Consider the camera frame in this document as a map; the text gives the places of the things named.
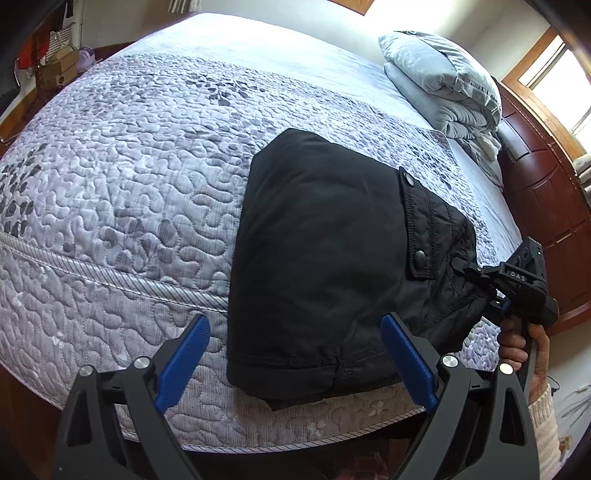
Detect dark wooden headboard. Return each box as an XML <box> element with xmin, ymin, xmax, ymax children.
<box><xmin>496</xmin><ymin>76</ymin><xmax>591</xmax><ymax>337</ymax></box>

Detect quilted grey bedspread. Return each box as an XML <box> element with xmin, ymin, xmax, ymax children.
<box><xmin>0</xmin><ymin>51</ymin><xmax>525</xmax><ymax>452</ymax></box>

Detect cardboard boxes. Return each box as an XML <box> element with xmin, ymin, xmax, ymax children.
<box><xmin>36</xmin><ymin>47</ymin><xmax>80</xmax><ymax>95</ymax></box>

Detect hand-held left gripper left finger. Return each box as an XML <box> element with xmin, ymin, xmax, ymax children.
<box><xmin>51</xmin><ymin>314</ymin><xmax>212</xmax><ymax>480</ymax></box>

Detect white wire drying rack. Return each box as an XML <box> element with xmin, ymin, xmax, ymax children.
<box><xmin>45</xmin><ymin>27</ymin><xmax>75</xmax><ymax>52</ymax></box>

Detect folded grey duvet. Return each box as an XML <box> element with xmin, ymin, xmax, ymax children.
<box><xmin>378</xmin><ymin>30</ymin><xmax>505</xmax><ymax>188</ymax></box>

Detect wooden framed window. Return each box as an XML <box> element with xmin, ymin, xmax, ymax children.
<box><xmin>329</xmin><ymin>0</ymin><xmax>376</xmax><ymax>16</ymax></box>
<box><xmin>502</xmin><ymin>27</ymin><xmax>591</xmax><ymax>155</ymax></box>

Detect person's right hand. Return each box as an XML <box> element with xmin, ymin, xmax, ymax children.
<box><xmin>499</xmin><ymin>318</ymin><xmax>553</xmax><ymax>403</ymax></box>

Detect bed with white sheet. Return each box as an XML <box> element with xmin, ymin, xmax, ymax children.
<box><xmin>0</xmin><ymin>11</ymin><xmax>525</xmax><ymax>452</ymax></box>

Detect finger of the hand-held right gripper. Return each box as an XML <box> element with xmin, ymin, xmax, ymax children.
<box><xmin>487</xmin><ymin>294</ymin><xmax>514</xmax><ymax>320</ymax></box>
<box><xmin>450</xmin><ymin>257</ymin><xmax>498</xmax><ymax>292</ymax></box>

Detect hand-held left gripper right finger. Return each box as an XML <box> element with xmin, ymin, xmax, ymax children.
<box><xmin>380</xmin><ymin>312</ymin><xmax>541</xmax><ymax>480</ymax></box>

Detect small purple object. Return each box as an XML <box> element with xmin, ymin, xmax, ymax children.
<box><xmin>75</xmin><ymin>45</ymin><xmax>101</xmax><ymax>73</ymax></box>

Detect thin dark cable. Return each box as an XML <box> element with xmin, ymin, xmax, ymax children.
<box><xmin>556</xmin><ymin>385</ymin><xmax>591</xmax><ymax>418</ymax></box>

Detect person's right forearm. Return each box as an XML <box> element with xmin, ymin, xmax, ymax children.
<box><xmin>526</xmin><ymin>382</ymin><xmax>564</xmax><ymax>480</ymax></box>

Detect black quilted pants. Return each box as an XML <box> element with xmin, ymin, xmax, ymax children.
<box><xmin>227</xmin><ymin>128</ymin><xmax>486</xmax><ymax>412</ymax></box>

